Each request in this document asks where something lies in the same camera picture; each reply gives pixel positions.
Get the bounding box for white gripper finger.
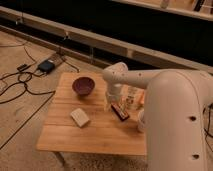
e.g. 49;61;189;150
105;102;111;111
118;100;123;108

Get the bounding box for dark rectangular eraser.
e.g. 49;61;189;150
111;103;129;121

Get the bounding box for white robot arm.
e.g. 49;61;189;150
103;62;213;171

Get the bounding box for white sponge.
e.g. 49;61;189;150
70;108;90;127

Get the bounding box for clear plastic bottle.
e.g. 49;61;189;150
125;86;138;110

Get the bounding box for orange marker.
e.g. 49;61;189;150
137;90;145;109

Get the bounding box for white cup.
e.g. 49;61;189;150
138;110;145;132

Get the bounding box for purple bowl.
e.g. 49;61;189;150
72;77;95;96

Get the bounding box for wooden table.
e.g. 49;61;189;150
37;73;147;156

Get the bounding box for brown board on floor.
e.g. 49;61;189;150
48;53;66;67

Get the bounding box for black power adapter box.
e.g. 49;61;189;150
38;60;55;73

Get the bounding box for small black plug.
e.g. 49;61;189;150
17;64;30;72

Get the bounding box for wooden wall rail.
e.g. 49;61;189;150
0;6;213;74

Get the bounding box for black floor cables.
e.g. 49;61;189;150
0;39;81;105

